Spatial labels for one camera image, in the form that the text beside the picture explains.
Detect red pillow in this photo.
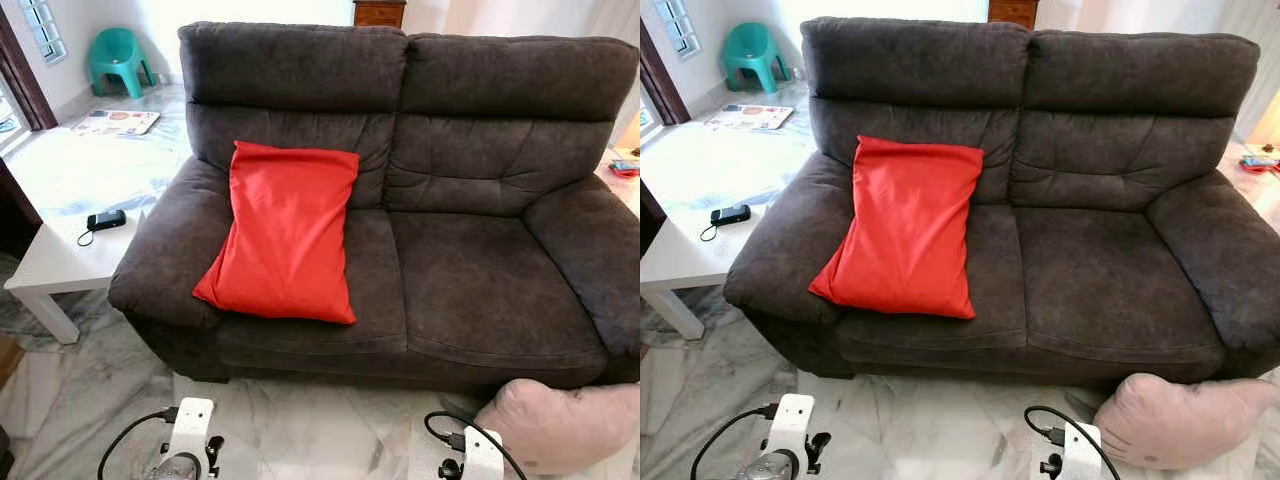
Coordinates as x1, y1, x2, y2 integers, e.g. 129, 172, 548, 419
808, 135, 986, 321
192, 140, 361, 325

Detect dark grey fabric sofa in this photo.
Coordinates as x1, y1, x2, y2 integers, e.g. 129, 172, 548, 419
108, 22, 641, 391
722, 17, 1280, 386

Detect printed floor mat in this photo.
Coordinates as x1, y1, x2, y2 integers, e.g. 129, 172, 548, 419
703, 102, 796, 131
70, 108, 161, 137

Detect white low table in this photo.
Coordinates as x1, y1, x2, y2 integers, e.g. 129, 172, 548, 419
640, 195, 771, 341
3, 195, 151, 346

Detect green plastic chair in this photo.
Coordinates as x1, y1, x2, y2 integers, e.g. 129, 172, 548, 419
86, 27, 158, 99
722, 22, 793, 94

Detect louvred glass window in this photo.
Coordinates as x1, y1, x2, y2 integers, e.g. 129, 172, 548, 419
655, 0, 701, 61
15, 0, 69, 66

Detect brown wooden cabinet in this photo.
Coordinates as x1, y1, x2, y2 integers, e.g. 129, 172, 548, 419
352, 0, 408, 29
988, 0, 1041, 29

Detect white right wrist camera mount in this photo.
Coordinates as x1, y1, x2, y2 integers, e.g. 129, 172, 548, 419
460, 425, 504, 480
1060, 420, 1103, 480

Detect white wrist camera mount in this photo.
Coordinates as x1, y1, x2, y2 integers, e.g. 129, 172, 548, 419
1060, 420, 1103, 480
765, 393, 816, 471
165, 397, 216, 473
460, 425, 504, 480

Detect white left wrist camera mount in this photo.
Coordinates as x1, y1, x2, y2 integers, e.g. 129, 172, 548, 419
165, 397, 216, 473
765, 393, 816, 471

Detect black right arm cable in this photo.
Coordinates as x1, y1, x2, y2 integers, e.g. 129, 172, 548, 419
1023, 405, 1123, 480
423, 410, 528, 480

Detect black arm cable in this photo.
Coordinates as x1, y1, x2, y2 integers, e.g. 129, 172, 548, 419
423, 410, 528, 480
97, 406, 179, 480
690, 403, 779, 480
1023, 405, 1123, 480

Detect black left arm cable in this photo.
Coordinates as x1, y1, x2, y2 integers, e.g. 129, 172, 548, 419
97, 406, 179, 480
690, 403, 779, 480

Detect black corded device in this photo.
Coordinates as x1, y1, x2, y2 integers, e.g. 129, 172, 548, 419
700, 204, 753, 243
77, 209, 128, 248

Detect dark wooden door frame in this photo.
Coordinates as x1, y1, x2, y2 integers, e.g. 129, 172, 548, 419
0, 5, 59, 131
640, 15, 693, 126

